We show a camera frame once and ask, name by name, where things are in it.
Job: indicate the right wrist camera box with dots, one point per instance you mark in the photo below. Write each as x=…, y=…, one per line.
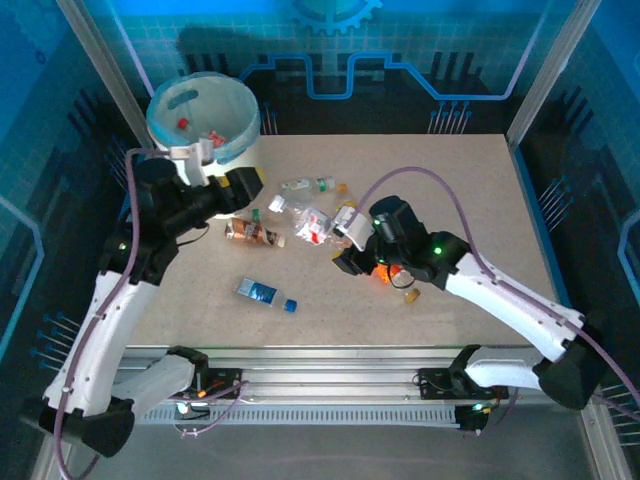
x=357, y=230

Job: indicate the white green label bottle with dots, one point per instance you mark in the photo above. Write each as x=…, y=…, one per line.
x=300, y=185

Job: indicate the grey metal shelf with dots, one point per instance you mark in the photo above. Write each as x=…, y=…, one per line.
x=325, y=450

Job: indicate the clear bottle green cap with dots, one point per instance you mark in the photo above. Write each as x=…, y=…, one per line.
x=256, y=215

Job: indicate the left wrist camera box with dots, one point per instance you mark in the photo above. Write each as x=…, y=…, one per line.
x=195, y=155

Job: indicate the brown label bottle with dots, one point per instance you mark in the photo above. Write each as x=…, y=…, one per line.
x=250, y=232

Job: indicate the blue label bottle blue cap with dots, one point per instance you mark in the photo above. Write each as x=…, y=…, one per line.
x=260, y=291

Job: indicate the clear bottle white cap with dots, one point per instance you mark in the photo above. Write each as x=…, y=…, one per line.
x=312, y=225

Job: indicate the white bin blue liner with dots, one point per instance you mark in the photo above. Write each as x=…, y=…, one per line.
x=210, y=105

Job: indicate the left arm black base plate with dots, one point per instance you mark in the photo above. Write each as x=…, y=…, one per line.
x=225, y=385

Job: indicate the orange label bottle gold cap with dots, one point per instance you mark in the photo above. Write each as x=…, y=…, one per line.
x=382, y=274

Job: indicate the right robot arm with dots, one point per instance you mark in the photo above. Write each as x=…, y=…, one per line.
x=510, y=300

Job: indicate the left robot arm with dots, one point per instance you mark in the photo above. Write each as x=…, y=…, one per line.
x=100, y=340

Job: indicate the black base connector box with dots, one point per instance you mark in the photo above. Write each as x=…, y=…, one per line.
x=470, y=420
x=192, y=412

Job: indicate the aluminium rail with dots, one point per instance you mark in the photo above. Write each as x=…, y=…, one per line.
x=325, y=375

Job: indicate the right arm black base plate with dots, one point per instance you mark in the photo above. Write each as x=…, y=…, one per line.
x=432, y=385

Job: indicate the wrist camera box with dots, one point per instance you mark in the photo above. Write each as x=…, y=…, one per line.
x=195, y=155
x=357, y=230

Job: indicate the aluminium frame post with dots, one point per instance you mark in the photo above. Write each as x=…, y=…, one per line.
x=100, y=60
x=550, y=65

